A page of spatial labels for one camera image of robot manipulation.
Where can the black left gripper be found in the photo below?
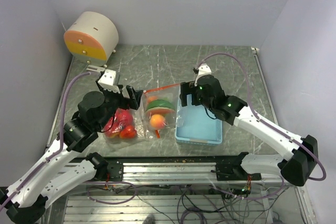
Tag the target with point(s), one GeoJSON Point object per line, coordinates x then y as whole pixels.
{"type": "Point", "coordinates": [134, 95]}

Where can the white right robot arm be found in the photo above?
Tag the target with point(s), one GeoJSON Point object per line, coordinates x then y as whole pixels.
{"type": "Point", "coordinates": [296, 156]}

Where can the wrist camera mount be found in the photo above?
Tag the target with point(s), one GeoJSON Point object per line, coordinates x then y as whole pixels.
{"type": "Point", "coordinates": [201, 71]}
{"type": "Point", "coordinates": [108, 81]}

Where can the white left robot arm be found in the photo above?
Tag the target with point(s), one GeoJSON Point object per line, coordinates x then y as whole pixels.
{"type": "Point", "coordinates": [27, 199]}

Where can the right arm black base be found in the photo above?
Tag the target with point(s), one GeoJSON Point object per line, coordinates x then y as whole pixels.
{"type": "Point", "coordinates": [229, 168]}

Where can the white corner clip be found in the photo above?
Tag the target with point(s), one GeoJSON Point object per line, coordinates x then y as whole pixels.
{"type": "Point", "coordinates": [255, 50]}

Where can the clear zip bag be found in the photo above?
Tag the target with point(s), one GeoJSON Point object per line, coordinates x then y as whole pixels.
{"type": "Point", "coordinates": [169, 93]}
{"type": "Point", "coordinates": [137, 123]}

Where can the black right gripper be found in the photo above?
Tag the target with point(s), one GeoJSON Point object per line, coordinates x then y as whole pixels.
{"type": "Point", "coordinates": [187, 88]}

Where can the clear zip top bag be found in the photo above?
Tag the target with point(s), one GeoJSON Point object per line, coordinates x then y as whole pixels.
{"type": "Point", "coordinates": [169, 93]}

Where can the watermelon slice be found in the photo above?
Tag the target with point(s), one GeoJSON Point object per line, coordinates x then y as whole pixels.
{"type": "Point", "coordinates": [159, 106]}

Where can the peach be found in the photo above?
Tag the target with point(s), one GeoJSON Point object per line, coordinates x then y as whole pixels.
{"type": "Point", "coordinates": [157, 121]}

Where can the aluminium rail frame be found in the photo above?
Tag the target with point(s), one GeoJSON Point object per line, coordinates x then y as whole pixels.
{"type": "Point", "coordinates": [137, 174]}

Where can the red apple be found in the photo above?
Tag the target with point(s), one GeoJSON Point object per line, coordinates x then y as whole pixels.
{"type": "Point", "coordinates": [123, 118]}
{"type": "Point", "coordinates": [111, 130]}
{"type": "Point", "coordinates": [128, 132]}

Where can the orange fruit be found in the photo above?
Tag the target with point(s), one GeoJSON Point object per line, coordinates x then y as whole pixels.
{"type": "Point", "coordinates": [151, 98]}

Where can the small white bracket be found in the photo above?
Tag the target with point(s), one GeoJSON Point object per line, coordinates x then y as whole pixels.
{"type": "Point", "coordinates": [93, 68]}

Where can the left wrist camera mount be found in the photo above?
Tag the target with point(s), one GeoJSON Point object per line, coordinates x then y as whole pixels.
{"type": "Point", "coordinates": [108, 81]}

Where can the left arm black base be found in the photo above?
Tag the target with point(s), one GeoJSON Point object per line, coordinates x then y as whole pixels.
{"type": "Point", "coordinates": [110, 170]}

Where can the blue plastic basket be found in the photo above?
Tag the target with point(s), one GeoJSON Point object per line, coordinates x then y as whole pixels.
{"type": "Point", "coordinates": [197, 125]}

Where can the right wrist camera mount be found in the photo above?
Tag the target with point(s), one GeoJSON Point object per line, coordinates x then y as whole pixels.
{"type": "Point", "coordinates": [201, 71]}

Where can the round beige drawer box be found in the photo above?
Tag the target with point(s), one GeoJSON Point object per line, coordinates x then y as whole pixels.
{"type": "Point", "coordinates": [92, 38]}

